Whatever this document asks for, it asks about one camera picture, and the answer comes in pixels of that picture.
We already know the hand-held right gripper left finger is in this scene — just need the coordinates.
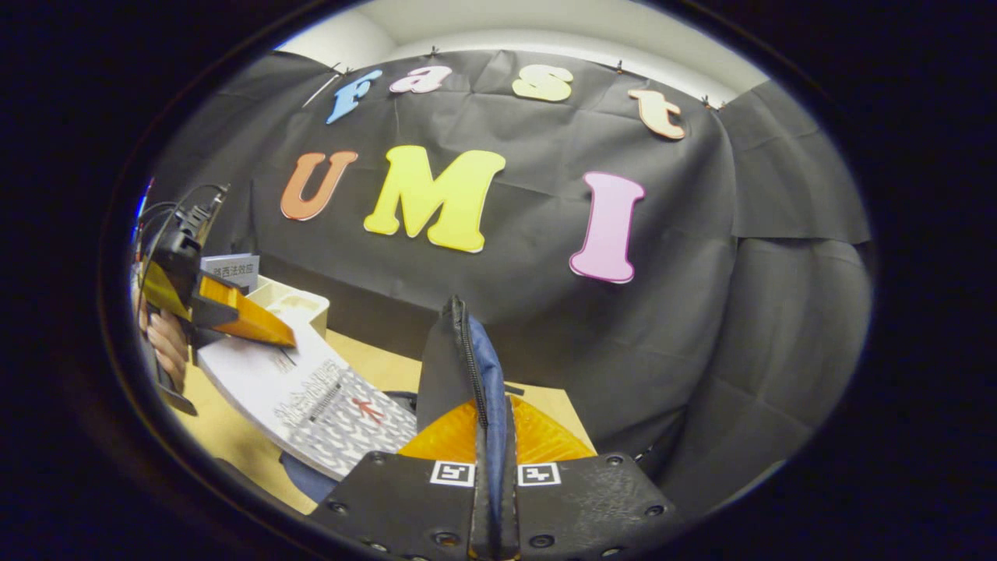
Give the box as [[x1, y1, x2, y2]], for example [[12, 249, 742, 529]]
[[308, 399, 477, 561]]

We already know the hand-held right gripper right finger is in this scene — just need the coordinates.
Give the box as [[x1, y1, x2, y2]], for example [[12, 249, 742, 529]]
[[510, 396, 686, 560]]

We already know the white plastic bookshelf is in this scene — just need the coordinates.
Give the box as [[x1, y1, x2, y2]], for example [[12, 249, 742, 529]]
[[245, 277, 331, 340]]

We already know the white book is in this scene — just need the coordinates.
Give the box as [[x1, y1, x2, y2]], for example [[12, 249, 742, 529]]
[[195, 323, 417, 482]]

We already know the blue schoolbag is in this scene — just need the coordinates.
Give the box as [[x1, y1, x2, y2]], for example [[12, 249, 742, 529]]
[[280, 295, 524, 558]]

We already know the black backdrop cloth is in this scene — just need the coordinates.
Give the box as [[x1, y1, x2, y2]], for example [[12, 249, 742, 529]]
[[132, 48, 873, 519]]

